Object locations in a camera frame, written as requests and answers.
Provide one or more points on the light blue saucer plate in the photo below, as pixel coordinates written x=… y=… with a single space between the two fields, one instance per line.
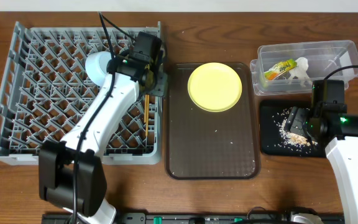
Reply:
x=96 y=67

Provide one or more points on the wooden chopstick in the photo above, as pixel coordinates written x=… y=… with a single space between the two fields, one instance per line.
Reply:
x=147 y=124
x=146 y=108

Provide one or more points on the yellow round plate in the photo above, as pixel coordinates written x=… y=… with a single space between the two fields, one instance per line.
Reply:
x=214 y=87

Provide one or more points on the dark brown serving tray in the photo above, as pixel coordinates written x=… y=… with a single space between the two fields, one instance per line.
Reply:
x=205 y=145

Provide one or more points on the yellow green snack wrapper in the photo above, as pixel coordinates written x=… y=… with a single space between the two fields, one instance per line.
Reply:
x=279 y=69

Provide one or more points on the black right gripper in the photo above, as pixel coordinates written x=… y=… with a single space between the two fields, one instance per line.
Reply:
x=298 y=121

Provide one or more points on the black waste tray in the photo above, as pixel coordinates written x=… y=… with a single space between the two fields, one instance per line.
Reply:
x=269 y=133

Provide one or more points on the grey plastic dishwasher rack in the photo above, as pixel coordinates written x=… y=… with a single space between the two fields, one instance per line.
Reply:
x=45 y=91

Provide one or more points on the pile of rice scraps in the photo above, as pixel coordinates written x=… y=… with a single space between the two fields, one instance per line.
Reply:
x=286 y=138

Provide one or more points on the clear plastic waste bin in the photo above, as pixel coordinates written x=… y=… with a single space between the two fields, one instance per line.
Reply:
x=323 y=58

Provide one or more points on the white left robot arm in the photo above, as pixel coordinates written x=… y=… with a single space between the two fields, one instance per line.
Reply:
x=71 y=173

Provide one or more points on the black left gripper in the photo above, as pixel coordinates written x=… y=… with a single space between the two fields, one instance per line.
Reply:
x=155 y=82

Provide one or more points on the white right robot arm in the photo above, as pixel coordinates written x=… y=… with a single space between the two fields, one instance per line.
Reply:
x=343 y=158

